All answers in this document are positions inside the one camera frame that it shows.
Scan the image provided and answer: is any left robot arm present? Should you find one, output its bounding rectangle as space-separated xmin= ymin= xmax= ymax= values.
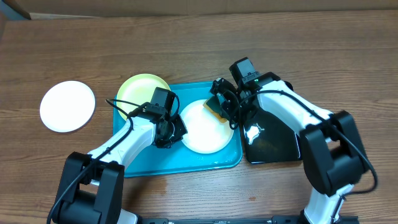
xmin=47 ymin=87 xmax=187 ymax=223

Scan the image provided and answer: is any black rectangular tray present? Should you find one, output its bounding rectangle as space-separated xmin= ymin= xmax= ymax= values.
xmin=241 ymin=96 xmax=302 ymax=164

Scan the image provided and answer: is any green yellow sponge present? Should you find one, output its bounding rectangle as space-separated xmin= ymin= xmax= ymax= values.
xmin=203 ymin=96 xmax=228 ymax=123

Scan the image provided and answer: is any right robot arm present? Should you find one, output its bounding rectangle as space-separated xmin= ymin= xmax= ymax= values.
xmin=205 ymin=58 xmax=374 ymax=223

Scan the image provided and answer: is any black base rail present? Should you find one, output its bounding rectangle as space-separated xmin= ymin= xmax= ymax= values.
xmin=136 ymin=215 xmax=360 ymax=224

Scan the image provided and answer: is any yellow-green plate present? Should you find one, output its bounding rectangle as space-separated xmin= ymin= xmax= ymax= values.
xmin=116 ymin=73 xmax=170 ymax=113

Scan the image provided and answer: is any teal plastic tray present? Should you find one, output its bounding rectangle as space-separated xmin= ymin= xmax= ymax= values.
xmin=124 ymin=82 xmax=243 ymax=178

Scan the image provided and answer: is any white plate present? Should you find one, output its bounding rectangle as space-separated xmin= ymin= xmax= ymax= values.
xmin=39 ymin=80 xmax=96 ymax=133
xmin=180 ymin=100 xmax=234 ymax=154

